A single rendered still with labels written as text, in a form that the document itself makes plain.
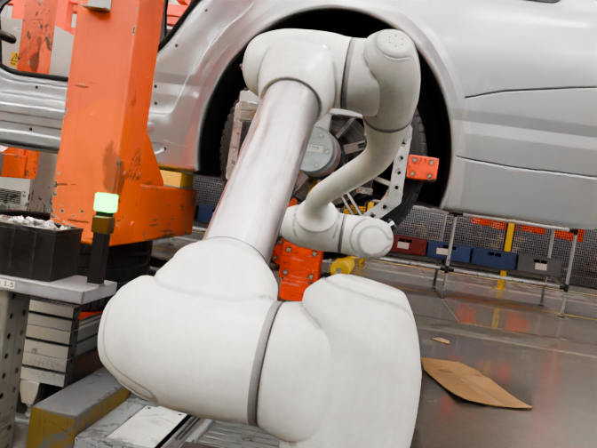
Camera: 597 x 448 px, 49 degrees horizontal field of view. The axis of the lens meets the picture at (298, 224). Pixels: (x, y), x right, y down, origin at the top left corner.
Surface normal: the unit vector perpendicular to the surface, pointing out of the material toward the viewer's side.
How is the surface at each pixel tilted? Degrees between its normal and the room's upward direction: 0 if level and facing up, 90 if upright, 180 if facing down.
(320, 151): 90
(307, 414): 94
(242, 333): 57
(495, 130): 90
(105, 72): 90
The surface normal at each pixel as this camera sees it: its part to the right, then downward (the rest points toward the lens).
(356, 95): -0.10, 0.74
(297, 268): -0.15, 0.03
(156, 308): -0.07, -0.63
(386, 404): 0.40, 0.06
